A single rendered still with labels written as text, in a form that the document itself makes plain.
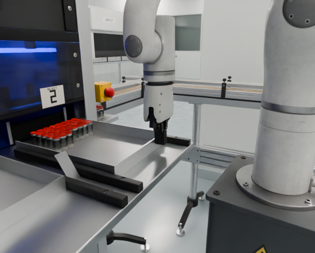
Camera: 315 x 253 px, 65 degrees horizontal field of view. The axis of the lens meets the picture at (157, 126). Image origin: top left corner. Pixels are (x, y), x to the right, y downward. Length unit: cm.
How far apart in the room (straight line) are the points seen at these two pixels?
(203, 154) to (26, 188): 122
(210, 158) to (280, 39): 124
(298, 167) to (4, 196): 59
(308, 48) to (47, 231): 51
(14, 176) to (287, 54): 61
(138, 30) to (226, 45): 156
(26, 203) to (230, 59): 181
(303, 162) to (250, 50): 155
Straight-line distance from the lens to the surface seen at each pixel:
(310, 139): 56
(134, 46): 57
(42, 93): 81
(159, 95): 63
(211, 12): 212
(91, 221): 47
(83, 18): 94
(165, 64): 63
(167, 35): 63
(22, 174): 66
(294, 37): 47
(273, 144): 55
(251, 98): 145
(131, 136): 83
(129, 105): 136
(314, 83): 53
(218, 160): 162
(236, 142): 219
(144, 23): 56
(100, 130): 90
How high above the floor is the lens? 116
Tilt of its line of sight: 18 degrees down
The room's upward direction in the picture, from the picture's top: straight up
